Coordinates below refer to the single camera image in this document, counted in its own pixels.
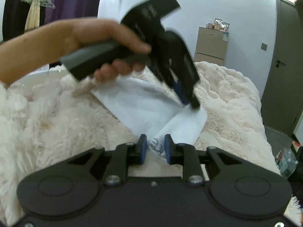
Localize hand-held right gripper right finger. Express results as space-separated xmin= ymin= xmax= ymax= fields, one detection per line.
xmin=164 ymin=134 xmax=243 ymax=186

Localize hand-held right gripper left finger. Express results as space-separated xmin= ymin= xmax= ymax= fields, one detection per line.
xmin=67 ymin=134 xmax=148 ymax=186

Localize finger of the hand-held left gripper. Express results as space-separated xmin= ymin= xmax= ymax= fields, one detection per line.
xmin=154 ymin=31 xmax=201 ymax=110
xmin=172 ymin=79 xmax=190 ymax=106

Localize white cloth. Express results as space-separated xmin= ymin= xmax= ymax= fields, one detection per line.
xmin=91 ymin=77 xmax=207 ymax=165

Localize person's left forearm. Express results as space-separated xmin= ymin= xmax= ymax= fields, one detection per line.
xmin=0 ymin=21 xmax=78 ymax=86

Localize plastic bag of bottles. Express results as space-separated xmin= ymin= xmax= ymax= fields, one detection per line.
xmin=275 ymin=147 xmax=301 ymax=179

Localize person's left hand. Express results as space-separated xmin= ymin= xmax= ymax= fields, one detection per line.
xmin=64 ymin=19 xmax=152 ymax=84

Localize brown fridge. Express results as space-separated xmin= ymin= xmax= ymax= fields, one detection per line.
xmin=194 ymin=27 xmax=230 ymax=66

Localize snack packets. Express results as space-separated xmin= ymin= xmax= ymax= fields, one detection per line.
xmin=206 ymin=18 xmax=230 ymax=32

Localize cream fluffy blanket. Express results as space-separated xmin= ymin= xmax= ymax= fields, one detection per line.
xmin=0 ymin=61 xmax=303 ymax=227

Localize dark purple curtain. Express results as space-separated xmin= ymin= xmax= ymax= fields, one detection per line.
xmin=0 ymin=0 xmax=105 ymax=42

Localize grey door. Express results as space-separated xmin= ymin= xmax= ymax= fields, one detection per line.
xmin=260 ymin=0 xmax=303 ymax=136

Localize clothes hangers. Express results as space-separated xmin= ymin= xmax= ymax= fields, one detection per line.
xmin=20 ymin=0 xmax=56 ymax=32

